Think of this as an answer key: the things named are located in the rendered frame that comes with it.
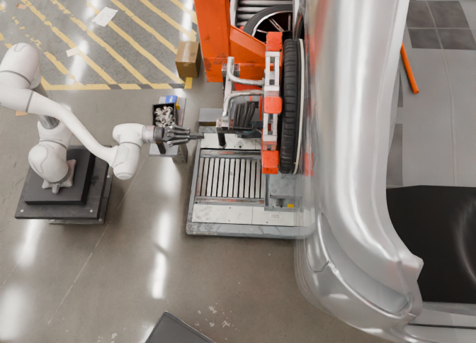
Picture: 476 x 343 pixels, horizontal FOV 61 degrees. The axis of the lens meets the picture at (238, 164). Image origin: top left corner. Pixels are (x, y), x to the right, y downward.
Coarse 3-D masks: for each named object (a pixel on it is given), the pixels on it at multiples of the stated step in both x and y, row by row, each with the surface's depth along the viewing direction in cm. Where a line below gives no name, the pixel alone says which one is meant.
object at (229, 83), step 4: (232, 68) 199; (232, 72) 198; (228, 80) 195; (228, 84) 194; (228, 88) 193; (228, 92) 192; (224, 100) 190; (228, 112) 186; (228, 120) 184; (224, 124) 183; (228, 124) 184; (224, 128) 184; (228, 128) 184
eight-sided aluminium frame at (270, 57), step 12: (276, 60) 182; (276, 72) 178; (276, 84) 175; (264, 96) 174; (264, 120) 178; (276, 120) 177; (264, 132) 179; (276, 132) 179; (264, 144) 182; (276, 144) 182
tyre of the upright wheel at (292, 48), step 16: (288, 48) 179; (304, 48) 178; (288, 64) 173; (304, 64) 172; (288, 80) 170; (304, 80) 170; (288, 96) 170; (288, 112) 170; (288, 128) 172; (288, 144) 176; (288, 160) 183
